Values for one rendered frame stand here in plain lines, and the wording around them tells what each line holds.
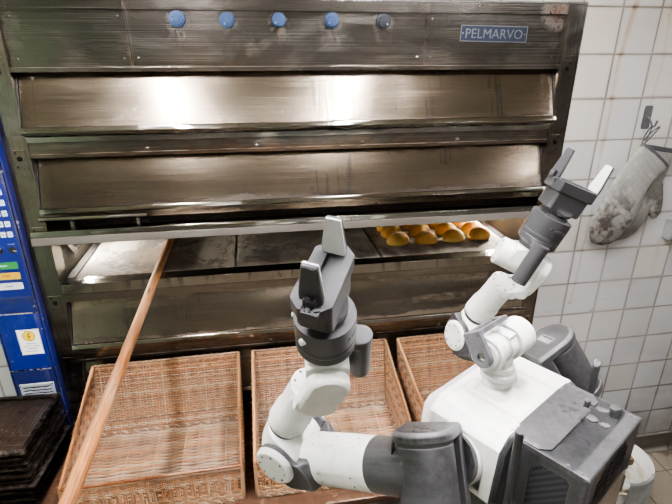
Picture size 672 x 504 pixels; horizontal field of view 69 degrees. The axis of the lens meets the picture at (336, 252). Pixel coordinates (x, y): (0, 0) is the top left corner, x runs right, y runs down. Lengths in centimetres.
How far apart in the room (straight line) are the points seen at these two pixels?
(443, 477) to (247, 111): 128
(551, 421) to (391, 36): 131
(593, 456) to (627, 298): 174
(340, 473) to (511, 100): 146
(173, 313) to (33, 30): 102
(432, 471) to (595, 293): 176
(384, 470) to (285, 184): 117
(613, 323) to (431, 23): 157
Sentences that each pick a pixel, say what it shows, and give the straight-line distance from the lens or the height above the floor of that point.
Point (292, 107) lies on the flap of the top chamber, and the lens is 172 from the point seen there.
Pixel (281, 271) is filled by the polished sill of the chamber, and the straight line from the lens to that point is 188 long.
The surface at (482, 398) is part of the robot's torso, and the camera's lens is 92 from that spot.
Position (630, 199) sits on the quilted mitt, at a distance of 224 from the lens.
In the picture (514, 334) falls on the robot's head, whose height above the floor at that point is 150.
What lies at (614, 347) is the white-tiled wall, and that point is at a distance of 268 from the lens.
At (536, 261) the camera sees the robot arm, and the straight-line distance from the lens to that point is 112.
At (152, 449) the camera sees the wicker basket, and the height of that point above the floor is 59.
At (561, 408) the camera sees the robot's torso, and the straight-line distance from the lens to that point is 94.
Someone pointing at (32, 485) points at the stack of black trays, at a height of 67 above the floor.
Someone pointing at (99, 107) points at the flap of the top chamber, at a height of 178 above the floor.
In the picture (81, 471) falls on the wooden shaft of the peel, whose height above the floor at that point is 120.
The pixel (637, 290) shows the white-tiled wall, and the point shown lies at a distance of 258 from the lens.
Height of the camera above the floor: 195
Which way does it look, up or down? 22 degrees down
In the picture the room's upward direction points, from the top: straight up
